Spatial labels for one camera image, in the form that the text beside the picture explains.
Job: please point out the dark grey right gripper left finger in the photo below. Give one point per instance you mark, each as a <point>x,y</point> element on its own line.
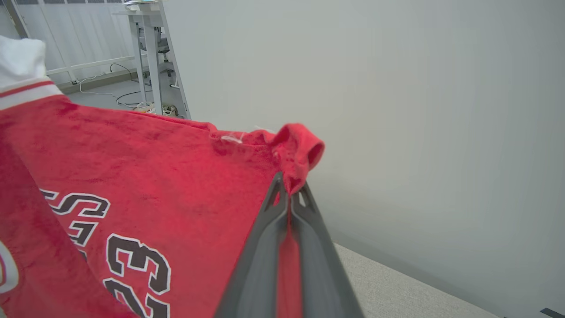
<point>260,265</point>

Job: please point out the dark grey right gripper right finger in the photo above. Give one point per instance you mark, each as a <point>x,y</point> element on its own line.
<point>322,274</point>

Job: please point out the red basketball jersey garment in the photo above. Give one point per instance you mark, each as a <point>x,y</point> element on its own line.
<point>154,176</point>

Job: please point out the white power strip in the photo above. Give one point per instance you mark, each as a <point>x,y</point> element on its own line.
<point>148,107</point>

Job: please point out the dark flat object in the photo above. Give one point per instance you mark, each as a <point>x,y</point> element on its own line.
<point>554,313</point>

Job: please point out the white standing desk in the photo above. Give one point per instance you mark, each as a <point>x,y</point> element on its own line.
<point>152,53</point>

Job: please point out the grey office chair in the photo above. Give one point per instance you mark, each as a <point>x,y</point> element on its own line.
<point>164,44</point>

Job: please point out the white slatted wall panel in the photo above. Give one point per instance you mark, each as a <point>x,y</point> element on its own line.
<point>79,35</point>

